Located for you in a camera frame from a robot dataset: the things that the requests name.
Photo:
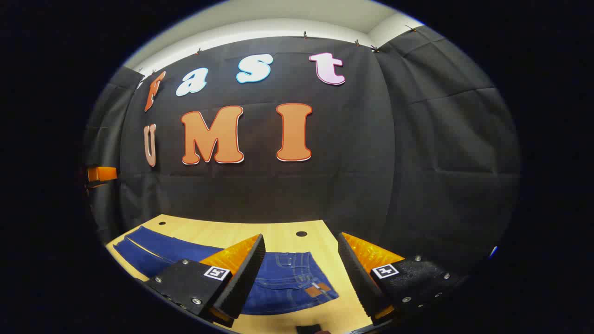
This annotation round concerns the blue denim jeans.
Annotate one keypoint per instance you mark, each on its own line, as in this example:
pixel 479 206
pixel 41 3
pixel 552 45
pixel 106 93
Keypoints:
pixel 287 283

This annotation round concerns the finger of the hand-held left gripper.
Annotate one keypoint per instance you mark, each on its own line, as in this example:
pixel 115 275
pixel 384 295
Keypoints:
pixel 103 173

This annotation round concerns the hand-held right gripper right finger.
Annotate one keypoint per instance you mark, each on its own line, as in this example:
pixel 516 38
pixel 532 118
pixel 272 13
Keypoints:
pixel 355 273

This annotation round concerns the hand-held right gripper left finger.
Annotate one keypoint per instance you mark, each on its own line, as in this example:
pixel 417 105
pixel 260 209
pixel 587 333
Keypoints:
pixel 246 273

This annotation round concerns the black backdrop cloth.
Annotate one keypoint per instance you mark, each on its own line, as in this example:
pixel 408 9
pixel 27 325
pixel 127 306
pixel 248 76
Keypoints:
pixel 371 139

